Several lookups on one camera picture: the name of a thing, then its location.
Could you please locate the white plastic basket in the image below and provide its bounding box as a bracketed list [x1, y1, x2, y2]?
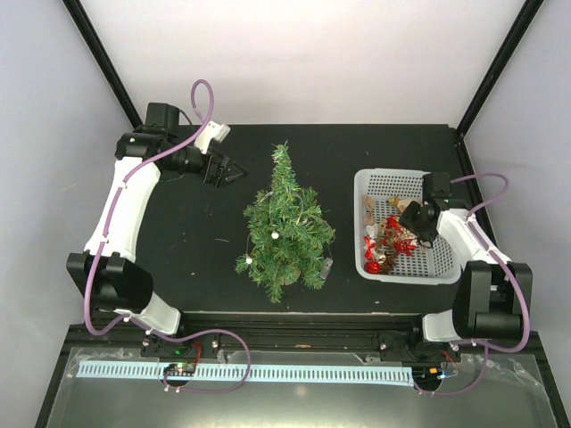
[353, 169, 460, 285]

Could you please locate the white ball light string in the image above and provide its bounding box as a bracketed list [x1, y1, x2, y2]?
[244, 189, 334, 265]

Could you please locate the small green christmas tree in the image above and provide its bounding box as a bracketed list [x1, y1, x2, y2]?
[236, 143, 335, 303]

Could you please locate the clear battery box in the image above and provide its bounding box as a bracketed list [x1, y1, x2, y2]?
[320, 258, 333, 280]

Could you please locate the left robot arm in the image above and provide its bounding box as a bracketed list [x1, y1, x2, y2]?
[66, 103, 247, 356]

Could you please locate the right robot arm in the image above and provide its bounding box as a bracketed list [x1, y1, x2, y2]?
[400, 172, 533, 359]

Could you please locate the red star ornament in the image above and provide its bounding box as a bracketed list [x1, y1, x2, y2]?
[393, 238, 418, 257]

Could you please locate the brown pine cone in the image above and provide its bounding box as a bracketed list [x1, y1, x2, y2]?
[380, 258, 396, 275]

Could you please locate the red ribbon bow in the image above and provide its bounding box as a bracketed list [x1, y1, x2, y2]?
[364, 235, 378, 261]

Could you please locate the red gift box ornament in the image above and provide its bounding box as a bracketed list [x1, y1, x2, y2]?
[364, 260, 382, 275]

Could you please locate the small circuit board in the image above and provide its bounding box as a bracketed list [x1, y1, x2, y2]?
[164, 362, 195, 376]

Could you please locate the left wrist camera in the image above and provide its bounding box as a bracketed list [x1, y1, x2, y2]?
[194, 120, 230, 154]

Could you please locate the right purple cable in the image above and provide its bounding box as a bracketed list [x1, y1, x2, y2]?
[417, 172, 532, 398]

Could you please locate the purple cable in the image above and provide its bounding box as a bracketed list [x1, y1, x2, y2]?
[83, 78, 218, 335]
[417, 172, 532, 398]

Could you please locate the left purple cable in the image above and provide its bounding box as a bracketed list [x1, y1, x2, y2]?
[83, 78, 218, 335]

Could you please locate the white slotted cable duct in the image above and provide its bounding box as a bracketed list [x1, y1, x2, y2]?
[76, 361, 414, 387]

